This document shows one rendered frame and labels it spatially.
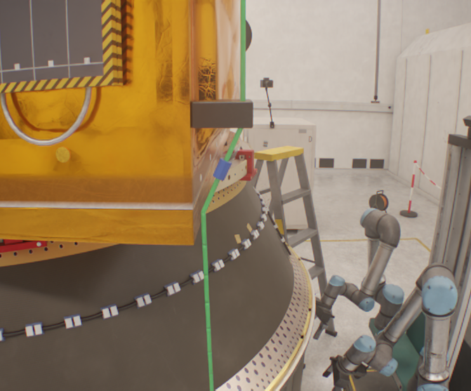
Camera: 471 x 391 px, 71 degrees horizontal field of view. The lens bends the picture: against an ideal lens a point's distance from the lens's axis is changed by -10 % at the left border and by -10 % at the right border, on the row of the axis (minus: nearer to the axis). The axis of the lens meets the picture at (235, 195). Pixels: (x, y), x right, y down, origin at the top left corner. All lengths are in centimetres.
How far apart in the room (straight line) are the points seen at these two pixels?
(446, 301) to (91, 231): 112
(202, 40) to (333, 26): 862
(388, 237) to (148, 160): 152
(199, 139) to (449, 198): 147
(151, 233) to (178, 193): 6
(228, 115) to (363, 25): 889
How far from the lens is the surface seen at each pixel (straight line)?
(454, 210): 182
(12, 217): 53
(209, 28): 46
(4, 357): 86
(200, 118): 41
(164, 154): 42
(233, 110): 41
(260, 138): 468
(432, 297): 132
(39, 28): 42
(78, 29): 40
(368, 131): 925
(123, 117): 42
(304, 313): 134
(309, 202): 278
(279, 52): 872
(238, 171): 112
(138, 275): 86
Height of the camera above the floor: 194
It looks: 16 degrees down
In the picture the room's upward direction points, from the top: straight up
